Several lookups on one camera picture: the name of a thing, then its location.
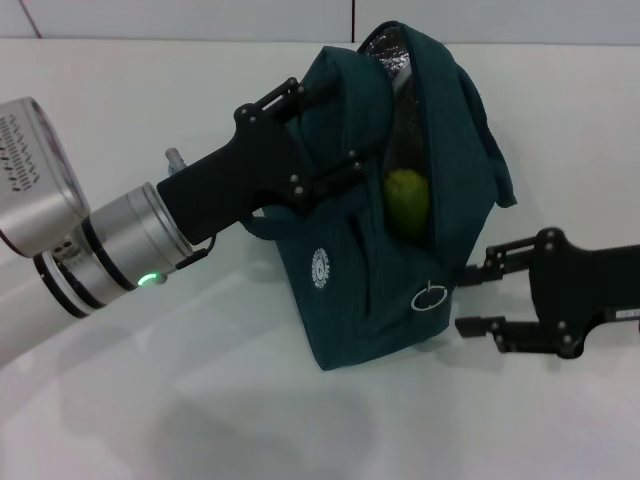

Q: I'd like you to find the green cucumber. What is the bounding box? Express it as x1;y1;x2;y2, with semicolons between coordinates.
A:
382;168;431;246

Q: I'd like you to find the dark teal fabric bag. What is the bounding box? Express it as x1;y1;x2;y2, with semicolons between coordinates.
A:
242;20;519;374

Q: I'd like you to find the metal zipper pull ring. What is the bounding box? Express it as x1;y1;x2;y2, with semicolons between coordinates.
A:
411;280;448;313

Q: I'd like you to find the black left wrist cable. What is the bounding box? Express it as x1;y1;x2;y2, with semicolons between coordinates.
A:
172;234;217;274

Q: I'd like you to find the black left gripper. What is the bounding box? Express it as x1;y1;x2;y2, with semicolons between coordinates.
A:
156;76;372;249

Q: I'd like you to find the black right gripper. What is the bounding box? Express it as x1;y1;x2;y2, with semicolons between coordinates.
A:
455;226;640;361

